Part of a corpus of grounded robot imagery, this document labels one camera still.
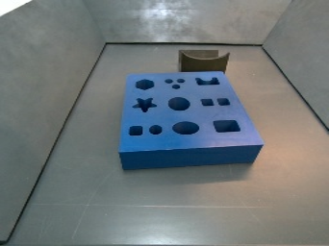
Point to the blue foam shape board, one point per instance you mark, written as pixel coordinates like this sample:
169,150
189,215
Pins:
183,119

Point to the black curved fixture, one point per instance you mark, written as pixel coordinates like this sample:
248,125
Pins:
202,60

